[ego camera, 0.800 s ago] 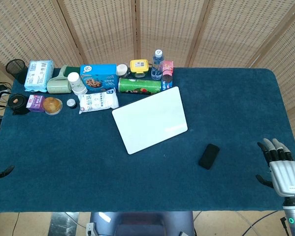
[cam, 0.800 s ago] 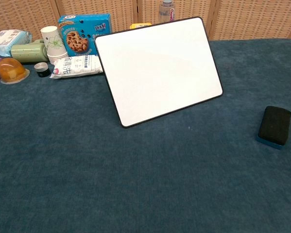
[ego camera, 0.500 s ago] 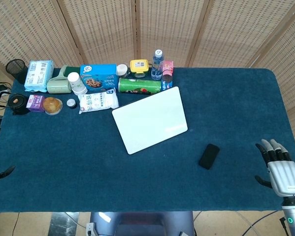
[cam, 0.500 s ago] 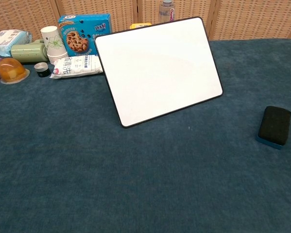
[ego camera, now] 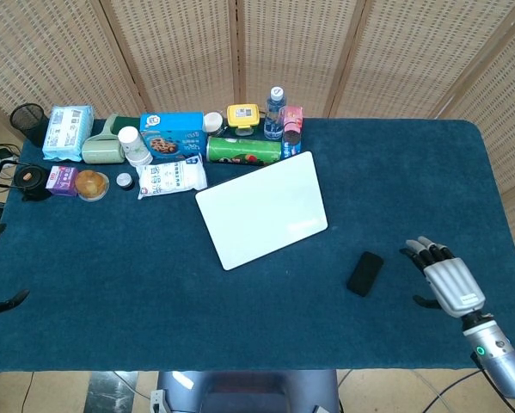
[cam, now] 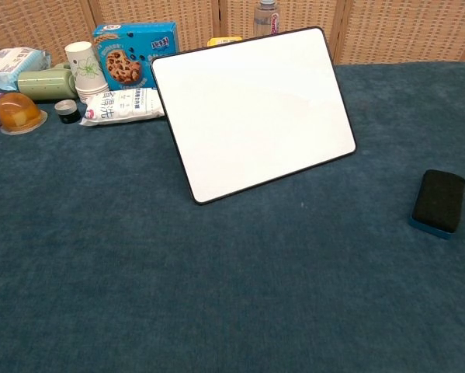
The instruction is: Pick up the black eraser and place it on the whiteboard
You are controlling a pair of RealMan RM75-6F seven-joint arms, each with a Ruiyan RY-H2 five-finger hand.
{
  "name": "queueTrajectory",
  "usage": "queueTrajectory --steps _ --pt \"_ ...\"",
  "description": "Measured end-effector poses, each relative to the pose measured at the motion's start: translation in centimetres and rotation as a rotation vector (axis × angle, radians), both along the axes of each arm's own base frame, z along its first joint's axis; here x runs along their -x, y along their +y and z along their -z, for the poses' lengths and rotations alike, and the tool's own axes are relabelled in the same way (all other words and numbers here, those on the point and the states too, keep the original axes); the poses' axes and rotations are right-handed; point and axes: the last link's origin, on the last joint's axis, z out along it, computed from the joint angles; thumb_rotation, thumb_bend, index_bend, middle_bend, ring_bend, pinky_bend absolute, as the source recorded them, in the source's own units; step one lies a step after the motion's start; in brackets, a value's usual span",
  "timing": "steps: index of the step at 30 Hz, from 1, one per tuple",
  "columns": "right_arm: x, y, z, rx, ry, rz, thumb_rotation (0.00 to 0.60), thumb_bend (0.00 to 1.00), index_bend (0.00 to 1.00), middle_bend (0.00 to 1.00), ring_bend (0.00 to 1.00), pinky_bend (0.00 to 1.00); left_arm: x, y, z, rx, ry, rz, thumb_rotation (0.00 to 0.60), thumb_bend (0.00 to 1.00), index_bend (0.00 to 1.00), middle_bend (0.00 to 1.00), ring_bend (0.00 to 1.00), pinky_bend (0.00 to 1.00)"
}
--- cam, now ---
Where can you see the light blue wet wipes pack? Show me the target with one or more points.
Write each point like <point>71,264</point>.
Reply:
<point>11,64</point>

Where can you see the white board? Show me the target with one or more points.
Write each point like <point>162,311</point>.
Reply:
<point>251,112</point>

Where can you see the orange jelly cup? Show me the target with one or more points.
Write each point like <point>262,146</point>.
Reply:
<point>18,112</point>

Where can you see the teal velvet tablecloth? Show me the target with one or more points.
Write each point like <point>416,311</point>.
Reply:
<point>232,252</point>

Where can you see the blue cookie box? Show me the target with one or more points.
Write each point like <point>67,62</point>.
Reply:
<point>139,50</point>

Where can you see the white detergent refill pouch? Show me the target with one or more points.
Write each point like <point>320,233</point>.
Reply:
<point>121,105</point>

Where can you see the small black jar silver lid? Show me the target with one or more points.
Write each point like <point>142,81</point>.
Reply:
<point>66,111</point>

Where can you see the blue eraser black felt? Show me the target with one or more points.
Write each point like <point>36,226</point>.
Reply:
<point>438,201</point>

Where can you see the clear plastic water bottle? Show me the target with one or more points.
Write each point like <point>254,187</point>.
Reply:
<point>266,17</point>

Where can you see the woven rattan folding screen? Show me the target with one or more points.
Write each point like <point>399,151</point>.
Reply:
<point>391,27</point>

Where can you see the stack of floral paper cups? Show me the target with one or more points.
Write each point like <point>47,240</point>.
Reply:
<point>84,70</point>

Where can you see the yellow box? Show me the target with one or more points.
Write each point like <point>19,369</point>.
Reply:
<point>224,41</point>

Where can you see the green thermos bottle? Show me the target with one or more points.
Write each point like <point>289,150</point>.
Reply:
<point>46,83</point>

